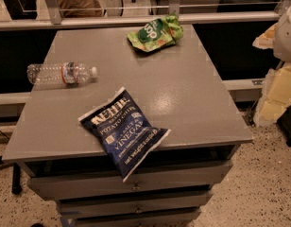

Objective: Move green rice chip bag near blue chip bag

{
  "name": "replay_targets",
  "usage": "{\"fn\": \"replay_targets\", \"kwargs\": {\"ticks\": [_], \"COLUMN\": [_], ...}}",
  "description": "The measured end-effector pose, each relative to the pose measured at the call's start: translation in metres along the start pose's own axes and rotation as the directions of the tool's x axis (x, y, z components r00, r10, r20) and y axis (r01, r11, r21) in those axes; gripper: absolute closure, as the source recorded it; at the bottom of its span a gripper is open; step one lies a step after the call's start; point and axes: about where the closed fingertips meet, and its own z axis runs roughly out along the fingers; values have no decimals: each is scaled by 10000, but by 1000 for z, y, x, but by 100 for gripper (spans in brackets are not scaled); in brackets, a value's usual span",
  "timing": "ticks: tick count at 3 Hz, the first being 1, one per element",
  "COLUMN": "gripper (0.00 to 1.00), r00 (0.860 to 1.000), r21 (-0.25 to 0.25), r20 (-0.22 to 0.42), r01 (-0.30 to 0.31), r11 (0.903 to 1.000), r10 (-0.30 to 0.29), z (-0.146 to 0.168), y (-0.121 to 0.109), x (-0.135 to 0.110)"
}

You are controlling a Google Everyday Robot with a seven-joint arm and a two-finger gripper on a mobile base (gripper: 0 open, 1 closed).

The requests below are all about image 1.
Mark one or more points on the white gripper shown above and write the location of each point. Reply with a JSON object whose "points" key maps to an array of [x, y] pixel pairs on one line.
{"points": [[286, 37]]}

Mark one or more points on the green rice chip bag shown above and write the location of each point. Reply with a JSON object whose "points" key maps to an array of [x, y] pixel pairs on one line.
{"points": [[157, 34]]}

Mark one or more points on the blue kettle chip bag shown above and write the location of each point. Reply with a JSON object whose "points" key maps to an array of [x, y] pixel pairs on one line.
{"points": [[124, 132]]}

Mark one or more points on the grey drawer cabinet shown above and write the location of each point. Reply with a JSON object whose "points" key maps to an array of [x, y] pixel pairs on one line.
{"points": [[176, 88]]}

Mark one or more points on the clear plastic water bottle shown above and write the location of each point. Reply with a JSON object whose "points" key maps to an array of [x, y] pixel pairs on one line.
{"points": [[62, 73]]}

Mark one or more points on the person in tan trousers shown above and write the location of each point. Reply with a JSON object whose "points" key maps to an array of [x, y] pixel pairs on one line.
{"points": [[80, 8]]}

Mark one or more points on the person in dark trousers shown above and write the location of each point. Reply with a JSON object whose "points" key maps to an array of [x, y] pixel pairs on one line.
{"points": [[21, 9]]}

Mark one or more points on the metal railing frame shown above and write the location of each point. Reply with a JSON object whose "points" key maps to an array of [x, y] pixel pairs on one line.
{"points": [[48, 15]]}

